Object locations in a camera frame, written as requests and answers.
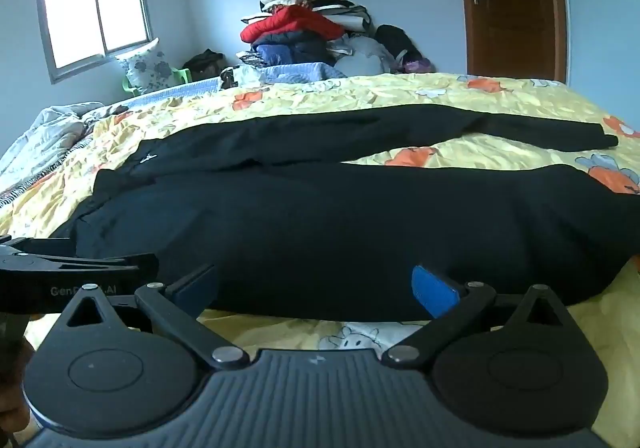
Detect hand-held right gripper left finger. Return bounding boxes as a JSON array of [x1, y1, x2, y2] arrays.
[[60, 264, 250, 372]]

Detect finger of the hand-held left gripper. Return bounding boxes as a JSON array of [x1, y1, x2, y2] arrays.
[[99, 253, 159, 283]]

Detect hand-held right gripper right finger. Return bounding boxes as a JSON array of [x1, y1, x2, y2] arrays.
[[382, 266, 568, 369]]

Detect black pants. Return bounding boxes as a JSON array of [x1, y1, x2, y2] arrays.
[[50, 103, 640, 324]]

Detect person's left hand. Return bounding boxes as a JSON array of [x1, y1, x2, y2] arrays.
[[0, 343, 32, 435]]

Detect white grey quilt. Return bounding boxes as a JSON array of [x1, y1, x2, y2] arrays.
[[0, 101, 108, 209]]

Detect green plastic chair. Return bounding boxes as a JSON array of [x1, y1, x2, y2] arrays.
[[121, 67, 192, 96]]

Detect grey floral pillow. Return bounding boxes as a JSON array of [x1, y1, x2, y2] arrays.
[[116, 38, 175, 94]]

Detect yellow printed bed sheet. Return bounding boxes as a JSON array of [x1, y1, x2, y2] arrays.
[[0, 72, 640, 434]]

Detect dark bag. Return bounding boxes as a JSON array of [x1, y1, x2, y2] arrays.
[[181, 48, 225, 82]]

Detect purple bag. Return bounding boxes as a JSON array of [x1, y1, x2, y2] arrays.
[[402, 57, 437, 74]]

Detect blue checkered blanket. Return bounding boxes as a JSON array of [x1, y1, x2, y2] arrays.
[[112, 61, 347, 110]]

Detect black backpack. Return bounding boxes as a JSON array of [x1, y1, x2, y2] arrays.
[[374, 23, 423, 66]]

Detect grey framed window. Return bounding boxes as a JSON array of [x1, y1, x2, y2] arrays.
[[35, 0, 153, 84]]

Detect pile of clothes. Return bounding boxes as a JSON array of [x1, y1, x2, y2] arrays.
[[239, 0, 373, 68]]

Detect brown wooden door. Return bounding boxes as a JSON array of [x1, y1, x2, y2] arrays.
[[452, 0, 571, 84]]

